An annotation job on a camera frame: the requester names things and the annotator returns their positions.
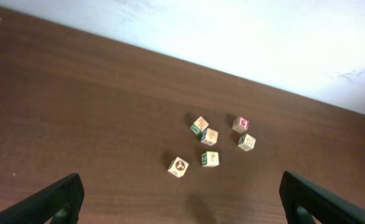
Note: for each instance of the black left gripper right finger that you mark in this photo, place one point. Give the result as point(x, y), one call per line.
point(306, 202)

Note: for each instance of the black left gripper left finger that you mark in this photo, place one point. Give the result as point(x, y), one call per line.
point(60, 202)

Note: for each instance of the wooden block butterfly six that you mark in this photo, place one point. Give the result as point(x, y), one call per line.
point(246, 142)

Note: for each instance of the wooden block red six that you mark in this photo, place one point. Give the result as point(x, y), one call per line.
point(240, 124)

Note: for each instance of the wooden block green N F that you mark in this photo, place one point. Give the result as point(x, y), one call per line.
point(210, 159)

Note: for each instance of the wooden block letter L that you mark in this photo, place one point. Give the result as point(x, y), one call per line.
point(209, 137)

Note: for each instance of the wooden block soccer ball A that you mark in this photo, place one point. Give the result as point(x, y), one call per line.
point(178, 167)

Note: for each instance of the wooden block green V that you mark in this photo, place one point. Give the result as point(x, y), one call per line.
point(199, 126)

